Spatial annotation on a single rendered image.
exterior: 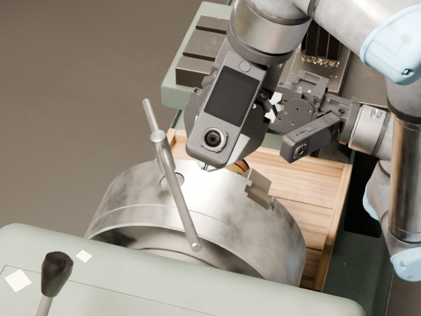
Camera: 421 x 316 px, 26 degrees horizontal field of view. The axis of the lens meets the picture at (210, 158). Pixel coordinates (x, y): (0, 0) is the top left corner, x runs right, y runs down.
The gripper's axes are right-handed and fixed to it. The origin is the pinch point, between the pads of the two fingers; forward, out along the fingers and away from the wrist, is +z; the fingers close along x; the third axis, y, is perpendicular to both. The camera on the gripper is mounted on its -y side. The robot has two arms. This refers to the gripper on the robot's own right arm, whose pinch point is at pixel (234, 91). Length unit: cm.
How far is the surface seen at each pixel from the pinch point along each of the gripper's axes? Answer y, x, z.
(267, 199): -26.8, 4.8, -11.6
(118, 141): 101, -112, 47
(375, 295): 18, -53, -38
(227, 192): -30.6, 6.9, -6.5
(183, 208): -45.6, 16.6, -3.7
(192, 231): -50, 18, -6
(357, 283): 20, -53, -33
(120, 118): 111, -111, 51
